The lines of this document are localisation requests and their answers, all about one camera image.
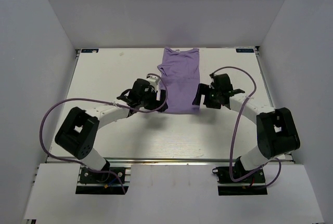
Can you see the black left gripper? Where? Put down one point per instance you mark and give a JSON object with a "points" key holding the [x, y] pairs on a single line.
{"points": [[156, 104]]}

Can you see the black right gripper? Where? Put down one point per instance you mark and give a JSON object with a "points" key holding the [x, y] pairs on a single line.
{"points": [[203, 89]]}

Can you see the purple t shirt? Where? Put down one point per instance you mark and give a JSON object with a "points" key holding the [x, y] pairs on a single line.
{"points": [[181, 76]]}

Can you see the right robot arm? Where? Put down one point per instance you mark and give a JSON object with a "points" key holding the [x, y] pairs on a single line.
{"points": [[276, 130]]}

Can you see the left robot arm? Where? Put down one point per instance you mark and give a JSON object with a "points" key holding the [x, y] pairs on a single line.
{"points": [[78, 132]]}

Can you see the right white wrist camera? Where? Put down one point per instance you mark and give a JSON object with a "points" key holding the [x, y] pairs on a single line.
{"points": [[212, 84]]}

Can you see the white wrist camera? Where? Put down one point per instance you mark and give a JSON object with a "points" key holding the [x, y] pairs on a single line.
{"points": [[154, 81], [212, 84]]}

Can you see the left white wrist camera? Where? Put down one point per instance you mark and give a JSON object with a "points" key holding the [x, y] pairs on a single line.
{"points": [[154, 81]]}

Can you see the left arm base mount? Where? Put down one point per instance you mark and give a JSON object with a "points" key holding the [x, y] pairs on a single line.
{"points": [[91, 183]]}

